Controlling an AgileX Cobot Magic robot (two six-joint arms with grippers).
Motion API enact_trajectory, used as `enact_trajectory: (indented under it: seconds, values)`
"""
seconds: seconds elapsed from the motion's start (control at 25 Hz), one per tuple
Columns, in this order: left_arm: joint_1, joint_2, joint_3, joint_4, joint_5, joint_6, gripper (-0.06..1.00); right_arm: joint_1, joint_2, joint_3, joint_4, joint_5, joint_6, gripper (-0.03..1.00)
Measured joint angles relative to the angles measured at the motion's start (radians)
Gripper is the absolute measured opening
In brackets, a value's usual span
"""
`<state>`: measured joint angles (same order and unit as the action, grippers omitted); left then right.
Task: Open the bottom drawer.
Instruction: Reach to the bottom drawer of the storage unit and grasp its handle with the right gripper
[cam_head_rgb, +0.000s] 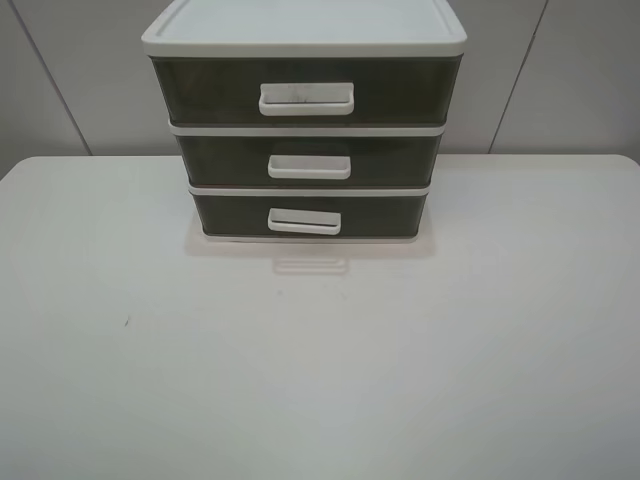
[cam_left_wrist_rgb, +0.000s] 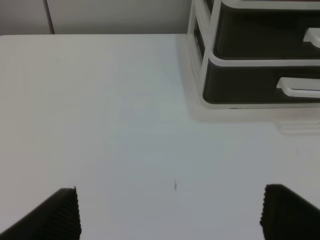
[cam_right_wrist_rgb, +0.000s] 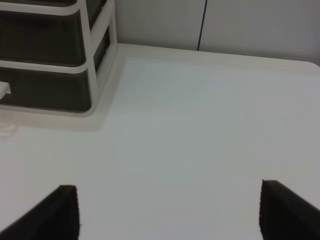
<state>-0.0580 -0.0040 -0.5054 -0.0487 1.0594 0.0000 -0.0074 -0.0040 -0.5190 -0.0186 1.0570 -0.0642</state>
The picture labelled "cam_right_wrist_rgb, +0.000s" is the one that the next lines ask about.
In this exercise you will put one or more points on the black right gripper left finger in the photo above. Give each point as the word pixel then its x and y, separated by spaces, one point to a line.
pixel 56 217

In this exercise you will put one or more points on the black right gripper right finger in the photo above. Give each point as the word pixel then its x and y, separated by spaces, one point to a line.
pixel 284 215

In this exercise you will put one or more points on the smoky bottom drawer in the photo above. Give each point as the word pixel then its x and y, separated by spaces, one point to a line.
pixel 47 90

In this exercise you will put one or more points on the smoky drawer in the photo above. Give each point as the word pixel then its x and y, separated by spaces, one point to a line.
pixel 47 90
pixel 42 39

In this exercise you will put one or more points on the smoky middle drawer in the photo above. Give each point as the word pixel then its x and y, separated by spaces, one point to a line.
pixel 42 39

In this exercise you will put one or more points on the white plastic drawer cabinet frame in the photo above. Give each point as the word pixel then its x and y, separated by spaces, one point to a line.
pixel 98 22

